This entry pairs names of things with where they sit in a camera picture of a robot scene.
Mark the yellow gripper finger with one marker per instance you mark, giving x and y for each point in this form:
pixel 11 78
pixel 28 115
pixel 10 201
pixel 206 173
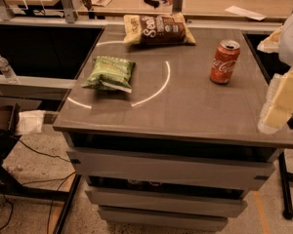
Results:
pixel 271 43
pixel 278 108

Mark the brown chip bag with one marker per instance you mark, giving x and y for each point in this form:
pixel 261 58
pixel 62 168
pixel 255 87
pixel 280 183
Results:
pixel 157 30

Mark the red coke can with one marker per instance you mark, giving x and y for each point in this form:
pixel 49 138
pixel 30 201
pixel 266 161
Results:
pixel 224 61

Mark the green chip bag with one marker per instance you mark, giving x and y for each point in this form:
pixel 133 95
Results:
pixel 111 74

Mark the white paper sheet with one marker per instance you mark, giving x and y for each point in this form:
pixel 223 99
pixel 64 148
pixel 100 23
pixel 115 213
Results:
pixel 245 13

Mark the grey drawer cabinet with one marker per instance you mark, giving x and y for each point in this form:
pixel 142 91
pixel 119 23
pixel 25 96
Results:
pixel 174 109

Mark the black glasses case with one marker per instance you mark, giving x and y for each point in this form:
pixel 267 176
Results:
pixel 157 3

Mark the middle grey drawer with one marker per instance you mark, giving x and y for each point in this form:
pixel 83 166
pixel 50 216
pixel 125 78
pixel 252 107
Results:
pixel 164 202

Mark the grey drawer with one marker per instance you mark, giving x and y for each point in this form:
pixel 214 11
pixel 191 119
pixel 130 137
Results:
pixel 164 202
pixel 187 221
pixel 171 169

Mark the paper note on desk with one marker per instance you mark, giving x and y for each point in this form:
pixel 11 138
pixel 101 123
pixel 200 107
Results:
pixel 101 3

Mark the top grey drawer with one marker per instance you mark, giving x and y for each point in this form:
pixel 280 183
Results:
pixel 171 169

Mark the bottom grey drawer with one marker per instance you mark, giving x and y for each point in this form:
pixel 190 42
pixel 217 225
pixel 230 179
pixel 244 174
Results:
pixel 187 221

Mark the clear plastic water bottle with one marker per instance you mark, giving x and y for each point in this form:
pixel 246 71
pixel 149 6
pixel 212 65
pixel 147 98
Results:
pixel 8 72

